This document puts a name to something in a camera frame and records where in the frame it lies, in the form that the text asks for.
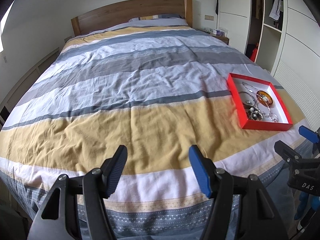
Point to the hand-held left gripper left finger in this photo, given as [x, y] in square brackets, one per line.
[116, 170]

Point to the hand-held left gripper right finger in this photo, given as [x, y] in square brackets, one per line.
[200, 172]

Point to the striped pillow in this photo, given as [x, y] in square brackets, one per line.
[160, 21]

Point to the wooden bed with striped duvet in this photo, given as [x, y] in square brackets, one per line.
[137, 67]

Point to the wooden nightstand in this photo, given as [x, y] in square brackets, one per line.
[221, 38]

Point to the red shallow box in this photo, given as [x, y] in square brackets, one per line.
[260, 126]

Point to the white wardrobe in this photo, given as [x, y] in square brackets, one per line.
[235, 5]

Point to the wooden headboard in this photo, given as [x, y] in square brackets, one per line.
[125, 12]

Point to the large amber bangle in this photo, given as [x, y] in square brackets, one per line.
[261, 99]

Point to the person's right hand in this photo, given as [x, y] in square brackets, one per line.
[303, 205]

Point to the window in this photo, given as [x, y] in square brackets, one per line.
[3, 30]

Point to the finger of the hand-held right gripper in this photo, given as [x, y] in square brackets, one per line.
[308, 133]
[287, 153]

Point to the hanging striped shirt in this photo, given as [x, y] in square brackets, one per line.
[275, 5]

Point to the red item in wardrobe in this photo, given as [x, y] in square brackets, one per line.
[254, 53]

